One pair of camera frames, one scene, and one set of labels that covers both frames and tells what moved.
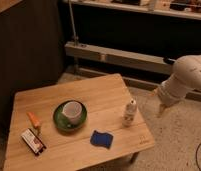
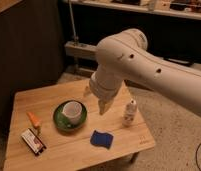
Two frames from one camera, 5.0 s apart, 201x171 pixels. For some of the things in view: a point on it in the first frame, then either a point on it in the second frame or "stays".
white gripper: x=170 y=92 → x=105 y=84
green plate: x=63 y=122 stays
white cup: x=73 y=111 stays
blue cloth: x=101 y=139 stays
